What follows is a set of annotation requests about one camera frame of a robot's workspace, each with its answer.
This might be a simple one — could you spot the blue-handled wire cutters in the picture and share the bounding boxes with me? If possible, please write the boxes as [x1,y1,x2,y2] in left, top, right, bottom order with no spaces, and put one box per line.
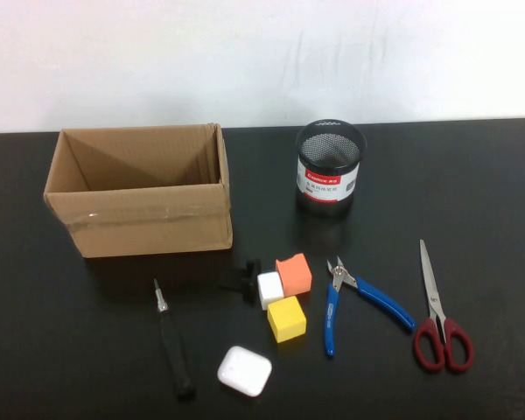
[323,255,417,359]

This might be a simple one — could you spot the black-handled precision screwdriver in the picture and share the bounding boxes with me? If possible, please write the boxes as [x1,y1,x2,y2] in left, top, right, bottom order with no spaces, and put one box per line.
[152,278,197,399]

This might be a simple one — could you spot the red-handled scissors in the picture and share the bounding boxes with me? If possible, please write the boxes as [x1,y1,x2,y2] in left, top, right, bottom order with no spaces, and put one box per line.
[413,238,475,375]

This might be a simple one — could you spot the black mesh pen holder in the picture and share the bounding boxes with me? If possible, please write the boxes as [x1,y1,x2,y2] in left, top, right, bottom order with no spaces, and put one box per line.
[294,118,368,219]

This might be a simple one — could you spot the orange cube block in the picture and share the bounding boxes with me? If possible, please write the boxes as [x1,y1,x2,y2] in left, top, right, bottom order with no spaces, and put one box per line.
[275,252,313,298]

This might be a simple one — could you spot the black plastic clip part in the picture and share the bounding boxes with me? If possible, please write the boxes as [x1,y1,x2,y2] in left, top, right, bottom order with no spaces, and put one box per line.
[218,257,263,305]

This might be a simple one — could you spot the white cube block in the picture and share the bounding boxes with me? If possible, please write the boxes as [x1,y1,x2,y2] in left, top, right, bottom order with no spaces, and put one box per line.
[256,270,285,312]

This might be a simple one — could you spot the yellow cube block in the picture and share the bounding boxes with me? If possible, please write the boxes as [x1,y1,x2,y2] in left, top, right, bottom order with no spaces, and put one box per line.
[266,295,308,344]

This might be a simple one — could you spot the brown cardboard box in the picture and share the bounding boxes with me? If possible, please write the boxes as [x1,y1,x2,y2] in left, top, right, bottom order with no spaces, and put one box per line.
[43,122,234,259]

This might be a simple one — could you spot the white earbuds case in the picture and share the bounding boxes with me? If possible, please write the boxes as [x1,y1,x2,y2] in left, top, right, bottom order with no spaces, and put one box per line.
[216,345,273,398]

